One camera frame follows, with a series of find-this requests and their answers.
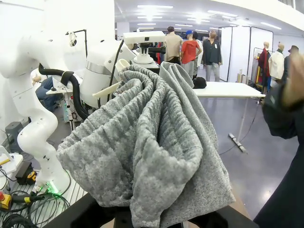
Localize half mannequin in blue jeans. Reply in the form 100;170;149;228
32;71;65;112

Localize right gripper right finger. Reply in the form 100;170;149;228
182;205;259;228

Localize black bag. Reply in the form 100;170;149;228
192;76;208;90

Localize figure in red shirt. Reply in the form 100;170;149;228
180;30;201;80

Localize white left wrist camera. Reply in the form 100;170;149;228
123;30;166;65

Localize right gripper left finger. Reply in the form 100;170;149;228
44;191;133;228

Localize black cable coil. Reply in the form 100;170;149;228
0;194;72;228

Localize grey training pants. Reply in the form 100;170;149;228
56;59;236;228

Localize mannequin in cream jacket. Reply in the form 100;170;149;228
268;44;285;87

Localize black light stand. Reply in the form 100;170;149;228
66;28;88;59

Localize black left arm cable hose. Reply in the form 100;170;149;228
38;63;90;121

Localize person's left hand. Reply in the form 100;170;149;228
282;51;304;107

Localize yellow red emergency stop button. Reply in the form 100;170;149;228
0;191;12;211

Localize white partition panel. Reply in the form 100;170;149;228
219;26;251;83
250;26;274;83

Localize person in beige shirt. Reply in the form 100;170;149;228
163;26;183;65

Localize figure in dark open shirt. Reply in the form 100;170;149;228
202;30;223;82

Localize person in dark shirt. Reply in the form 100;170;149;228
253;56;304;228

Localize white table with T-foot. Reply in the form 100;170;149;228
193;81;266;154

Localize mannequin in red coat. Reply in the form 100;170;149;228
258;42;272;94

